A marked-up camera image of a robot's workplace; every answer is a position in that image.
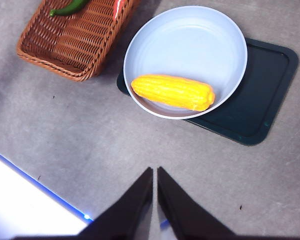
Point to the blue round plate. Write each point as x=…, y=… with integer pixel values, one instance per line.
x=187, y=47

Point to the yellow toy corn cob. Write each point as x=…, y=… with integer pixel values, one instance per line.
x=172, y=91

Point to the orange toy carrot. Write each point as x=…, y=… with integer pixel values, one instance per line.
x=118, y=8

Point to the green chili pepper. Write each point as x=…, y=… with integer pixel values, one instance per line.
x=70, y=8

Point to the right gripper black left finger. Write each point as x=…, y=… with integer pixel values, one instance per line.
x=130, y=215

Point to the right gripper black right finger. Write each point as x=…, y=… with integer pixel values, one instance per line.
x=182, y=215

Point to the black rectangular tray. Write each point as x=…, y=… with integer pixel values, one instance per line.
x=262, y=95

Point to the brown wicker basket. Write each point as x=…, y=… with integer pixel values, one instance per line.
x=72, y=42

